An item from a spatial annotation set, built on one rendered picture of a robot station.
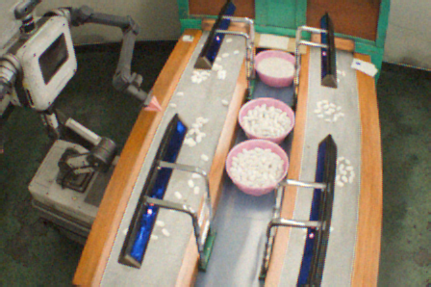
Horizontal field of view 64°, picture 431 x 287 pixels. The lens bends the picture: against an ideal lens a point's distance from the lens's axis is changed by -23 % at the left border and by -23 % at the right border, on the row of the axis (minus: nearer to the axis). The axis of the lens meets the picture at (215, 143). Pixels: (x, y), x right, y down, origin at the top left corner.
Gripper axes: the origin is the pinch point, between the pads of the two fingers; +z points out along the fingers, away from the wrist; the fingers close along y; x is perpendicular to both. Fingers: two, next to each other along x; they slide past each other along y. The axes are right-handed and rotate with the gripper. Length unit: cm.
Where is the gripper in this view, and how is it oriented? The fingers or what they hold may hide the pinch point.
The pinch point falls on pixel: (160, 110)
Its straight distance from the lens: 204.9
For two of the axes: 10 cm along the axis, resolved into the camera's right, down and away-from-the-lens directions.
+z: 7.8, 5.3, 3.3
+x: -5.9, 4.3, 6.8
